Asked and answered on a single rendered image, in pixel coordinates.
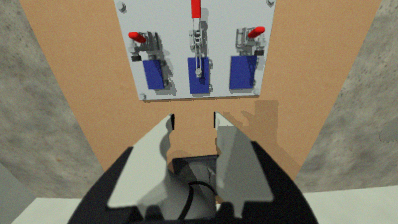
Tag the grey toggle clamp with red handle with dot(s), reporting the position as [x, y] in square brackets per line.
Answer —
[245, 35]
[148, 43]

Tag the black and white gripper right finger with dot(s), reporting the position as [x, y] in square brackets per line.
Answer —
[259, 189]

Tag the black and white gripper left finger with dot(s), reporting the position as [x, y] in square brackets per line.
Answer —
[137, 179]

